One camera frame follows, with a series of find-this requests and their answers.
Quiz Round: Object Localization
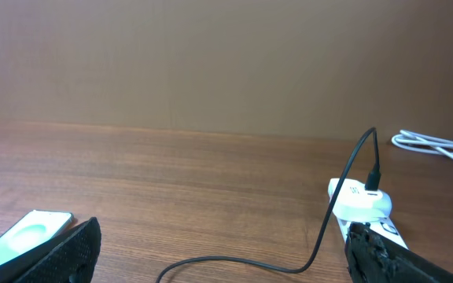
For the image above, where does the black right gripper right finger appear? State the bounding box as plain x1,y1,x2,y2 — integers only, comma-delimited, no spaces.
344,222,453,283

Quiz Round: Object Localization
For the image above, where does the white charger adapter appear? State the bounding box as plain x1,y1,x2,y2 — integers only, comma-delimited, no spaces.
333,178,392,222

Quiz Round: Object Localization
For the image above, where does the black charger cable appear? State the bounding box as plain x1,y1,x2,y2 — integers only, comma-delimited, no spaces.
155,127,382,283

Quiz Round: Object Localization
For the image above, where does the white power strip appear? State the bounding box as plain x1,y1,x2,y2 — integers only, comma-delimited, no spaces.
336,217,408,249

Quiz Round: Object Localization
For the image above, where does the white power strip cord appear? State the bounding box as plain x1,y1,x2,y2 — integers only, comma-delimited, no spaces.
391,129,453,175

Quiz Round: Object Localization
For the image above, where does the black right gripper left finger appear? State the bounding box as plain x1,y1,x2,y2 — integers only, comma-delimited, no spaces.
0,217,101,283

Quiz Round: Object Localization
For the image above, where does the blue screen smartphone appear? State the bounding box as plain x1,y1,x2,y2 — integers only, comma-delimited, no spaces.
0,210,74,266

